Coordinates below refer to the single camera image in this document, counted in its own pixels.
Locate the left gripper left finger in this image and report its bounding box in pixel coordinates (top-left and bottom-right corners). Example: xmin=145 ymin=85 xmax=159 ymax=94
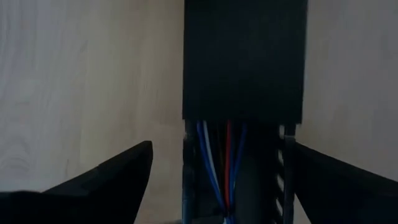
xmin=0 ymin=140 xmax=154 ymax=224

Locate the black duct cover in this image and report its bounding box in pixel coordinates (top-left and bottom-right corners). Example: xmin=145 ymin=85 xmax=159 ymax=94
xmin=182 ymin=0 xmax=309 ymax=126

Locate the multicolour wire bundle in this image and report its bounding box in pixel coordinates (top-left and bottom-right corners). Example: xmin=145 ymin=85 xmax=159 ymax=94
xmin=195 ymin=119 xmax=249 ymax=224

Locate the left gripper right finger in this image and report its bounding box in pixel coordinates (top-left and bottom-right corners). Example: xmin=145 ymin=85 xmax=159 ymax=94
xmin=294 ymin=141 xmax=398 ymax=224

